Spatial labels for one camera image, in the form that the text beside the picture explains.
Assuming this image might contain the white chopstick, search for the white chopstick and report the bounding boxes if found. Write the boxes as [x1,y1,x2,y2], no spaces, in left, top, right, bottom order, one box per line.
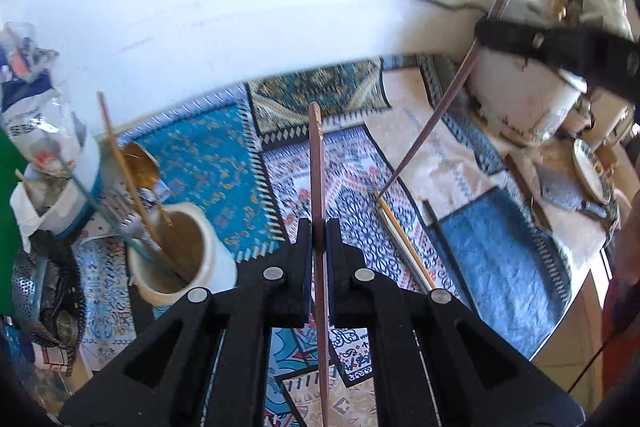
[378,206,433,294]

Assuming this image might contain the orange wooden chopstick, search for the orange wooden chopstick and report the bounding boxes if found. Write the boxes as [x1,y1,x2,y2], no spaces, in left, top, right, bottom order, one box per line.
[375,193,436,293]

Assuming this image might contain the dark green chopstick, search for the dark green chopstick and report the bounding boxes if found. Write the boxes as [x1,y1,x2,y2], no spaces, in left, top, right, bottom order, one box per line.
[423,199,482,318]

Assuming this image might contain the reddish brown chopstick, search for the reddish brown chopstick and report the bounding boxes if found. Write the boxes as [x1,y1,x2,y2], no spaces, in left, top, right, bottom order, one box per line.
[378,0,510,198]
[308,102,329,426]

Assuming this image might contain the white ceramic utensil cup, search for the white ceramic utensil cup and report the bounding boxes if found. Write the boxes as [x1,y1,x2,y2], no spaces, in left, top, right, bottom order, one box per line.
[127,202,238,307]

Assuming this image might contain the white rice cooker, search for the white rice cooker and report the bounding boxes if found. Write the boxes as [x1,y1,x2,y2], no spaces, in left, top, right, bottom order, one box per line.
[468,48,587,146]

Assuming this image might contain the patterned ceramic plate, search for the patterned ceramic plate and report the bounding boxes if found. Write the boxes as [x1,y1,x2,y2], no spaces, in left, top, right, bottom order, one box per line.
[573,139,612,205]

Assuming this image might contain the patterned blue patchwork mat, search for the patterned blue patchwork mat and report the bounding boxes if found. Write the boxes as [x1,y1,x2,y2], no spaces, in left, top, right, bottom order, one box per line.
[74,53,574,427]

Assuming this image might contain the steel cleaver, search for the steel cleaver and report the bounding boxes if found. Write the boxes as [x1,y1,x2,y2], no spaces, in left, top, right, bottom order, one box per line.
[535,164,608,220]

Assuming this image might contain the wooden chopping board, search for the wooden chopping board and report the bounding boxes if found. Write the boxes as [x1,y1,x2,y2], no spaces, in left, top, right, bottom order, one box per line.
[506,140,620,270]

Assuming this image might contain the white blue plastic bag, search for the white blue plastic bag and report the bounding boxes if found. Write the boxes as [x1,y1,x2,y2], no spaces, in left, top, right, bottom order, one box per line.
[1,23,87,178]

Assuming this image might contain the green metal box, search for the green metal box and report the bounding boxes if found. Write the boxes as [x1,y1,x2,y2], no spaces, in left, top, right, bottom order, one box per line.
[0,131,27,315]

